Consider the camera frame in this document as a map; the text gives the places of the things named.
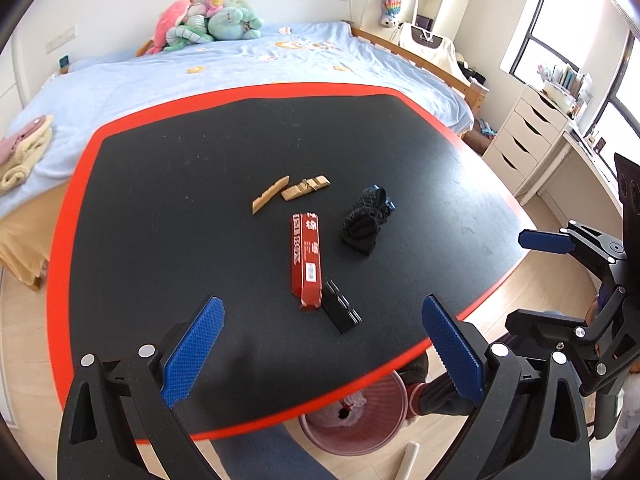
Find small black box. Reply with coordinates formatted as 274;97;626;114
321;280;361;334

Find red cardboard box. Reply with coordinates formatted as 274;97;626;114
291;212;322;311

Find black mesh cloth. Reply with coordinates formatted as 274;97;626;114
341;184;396;256

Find long wooden clothespin piece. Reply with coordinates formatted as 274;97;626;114
252;176;290;214

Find wooden clothespin piece with spring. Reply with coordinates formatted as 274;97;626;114
281;176;331;202

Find pink trash bin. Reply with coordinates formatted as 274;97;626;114
298;372;408;456

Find white desk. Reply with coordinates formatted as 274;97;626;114
515;128;623;231

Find white drawer cabinet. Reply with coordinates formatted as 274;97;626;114
483;86;570;196

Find red and black table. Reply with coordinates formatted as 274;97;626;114
47;82;532;439

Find white chair with bag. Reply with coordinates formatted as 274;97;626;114
398;23;458;74

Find folded beige towels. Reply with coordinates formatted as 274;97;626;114
1;115;53;195

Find bed with blue sheet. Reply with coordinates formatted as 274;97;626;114
1;22;488;287

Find rainbow plush toy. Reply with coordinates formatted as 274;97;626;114
380;0;402;28

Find pink plush toy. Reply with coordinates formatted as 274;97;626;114
137;0;224;56

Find green plush toy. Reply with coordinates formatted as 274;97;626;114
164;0;264;51

